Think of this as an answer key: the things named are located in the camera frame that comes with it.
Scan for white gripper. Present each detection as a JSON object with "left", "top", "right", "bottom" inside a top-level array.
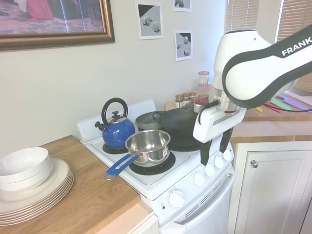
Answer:
[{"left": 192, "top": 103, "right": 247, "bottom": 167}]

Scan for white electric stove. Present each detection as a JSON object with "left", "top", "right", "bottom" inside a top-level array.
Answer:
[{"left": 76, "top": 98, "right": 236, "bottom": 234}]

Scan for wooden cutting board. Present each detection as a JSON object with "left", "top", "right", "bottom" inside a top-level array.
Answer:
[{"left": 165, "top": 94, "right": 212, "bottom": 112}]

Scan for glass jar red checked lid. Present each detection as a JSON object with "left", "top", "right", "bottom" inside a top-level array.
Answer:
[
  {"left": 197, "top": 83, "right": 212, "bottom": 96},
  {"left": 197, "top": 70, "right": 211, "bottom": 85}
]

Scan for white oven door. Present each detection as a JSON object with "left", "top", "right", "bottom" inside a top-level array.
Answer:
[{"left": 158, "top": 165, "right": 236, "bottom": 234}]

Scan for large white oven knob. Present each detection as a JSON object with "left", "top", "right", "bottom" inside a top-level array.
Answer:
[{"left": 168, "top": 189, "right": 185, "bottom": 209}]

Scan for red knife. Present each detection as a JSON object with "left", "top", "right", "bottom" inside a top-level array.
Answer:
[{"left": 264, "top": 101, "right": 281, "bottom": 114}]

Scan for white cabinet with door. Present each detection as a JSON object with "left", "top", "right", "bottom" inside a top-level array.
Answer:
[{"left": 228, "top": 142, "right": 312, "bottom": 234}]

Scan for green knife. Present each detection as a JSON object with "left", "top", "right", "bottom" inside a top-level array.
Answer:
[{"left": 269, "top": 97, "right": 293, "bottom": 113}]

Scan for purple knife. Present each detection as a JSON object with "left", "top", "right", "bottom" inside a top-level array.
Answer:
[{"left": 280, "top": 94, "right": 312, "bottom": 111}]

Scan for grey print three solids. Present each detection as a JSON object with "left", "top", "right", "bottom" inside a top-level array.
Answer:
[{"left": 174, "top": 30, "right": 194, "bottom": 62}]

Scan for white drawer cabinet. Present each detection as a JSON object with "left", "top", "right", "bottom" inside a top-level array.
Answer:
[{"left": 96, "top": 202, "right": 159, "bottom": 234}]

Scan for window blind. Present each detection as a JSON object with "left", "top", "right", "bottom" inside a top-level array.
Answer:
[
  {"left": 276, "top": 0, "right": 312, "bottom": 42},
  {"left": 224, "top": 0, "right": 259, "bottom": 34}
]

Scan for grey print cubes and sphere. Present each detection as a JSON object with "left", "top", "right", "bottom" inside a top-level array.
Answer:
[{"left": 135, "top": 0, "right": 164, "bottom": 40}]

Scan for small grey shapes print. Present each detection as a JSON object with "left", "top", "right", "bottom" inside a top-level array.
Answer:
[{"left": 172, "top": 0, "right": 193, "bottom": 12}]

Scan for white plate gold rim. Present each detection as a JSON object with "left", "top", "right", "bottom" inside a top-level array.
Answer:
[
  {"left": 0, "top": 180, "right": 74, "bottom": 226},
  {"left": 0, "top": 157, "right": 71, "bottom": 205},
  {"left": 0, "top": 177, "right": 74, "bottom": 221},
  {"left": 0, "top": 170, "right": 73, "bottom": 213},
  {"left": 0, "top": 174, "right": 74, "bottom": 217}
]

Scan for white bowl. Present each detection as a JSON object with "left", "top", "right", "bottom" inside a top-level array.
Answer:
[
  {"left": 0, "top": 168, "right": 58, "bottom": 196},
  {"left": 0, "top": 159, "right": 53, "bottom": 185},
  {"left": 0, "top": 147, "right": 51, "bottom": 176}
]

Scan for gold framed painting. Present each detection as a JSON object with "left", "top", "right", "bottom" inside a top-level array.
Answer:
[{"left": 0, "top": 0, "right": 116, "bottom": 51}]

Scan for black wok wooden handle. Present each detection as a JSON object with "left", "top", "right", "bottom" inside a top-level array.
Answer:
[{"left": 152, "top": 103, "right": 208, "bottom": 144}]

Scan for steel saucepan blue handle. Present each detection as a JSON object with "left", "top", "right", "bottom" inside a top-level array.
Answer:
[{"left": 104, "top": 130, "right": 172, "bottom": 181}]

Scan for blue kettle black handle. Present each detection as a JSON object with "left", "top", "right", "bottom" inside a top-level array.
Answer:
[{"left": 94, "top": 97, "right": 136, "bottom": 150}]

